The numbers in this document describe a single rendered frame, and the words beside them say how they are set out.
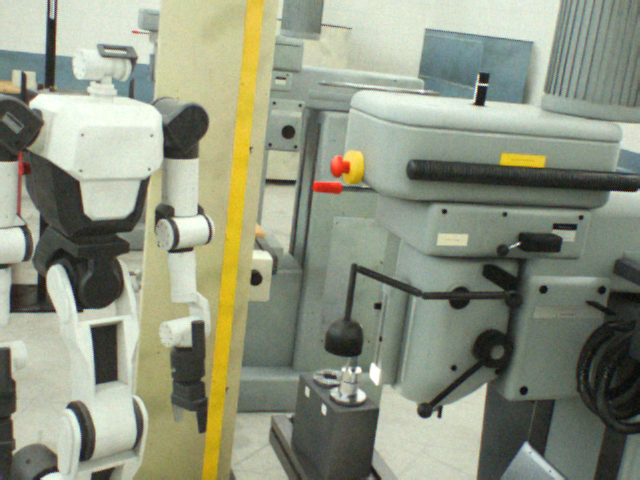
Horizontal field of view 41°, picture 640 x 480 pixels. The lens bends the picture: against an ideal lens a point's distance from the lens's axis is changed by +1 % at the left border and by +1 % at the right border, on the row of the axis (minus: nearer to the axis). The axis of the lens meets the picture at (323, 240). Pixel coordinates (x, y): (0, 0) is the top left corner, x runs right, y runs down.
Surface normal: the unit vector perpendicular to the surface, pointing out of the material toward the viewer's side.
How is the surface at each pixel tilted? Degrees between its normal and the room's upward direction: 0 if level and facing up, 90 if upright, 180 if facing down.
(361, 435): 90
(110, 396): 80
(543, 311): 90
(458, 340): 90
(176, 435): 90
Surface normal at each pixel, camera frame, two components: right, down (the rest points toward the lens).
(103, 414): 0.63, -0.15
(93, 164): 0.63, 0.27
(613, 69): -0.11, 0.24
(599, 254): 0.32, 0.28
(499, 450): -0.79, 0.13
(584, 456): -0.94, -0.03
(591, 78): -0.48, 0.17
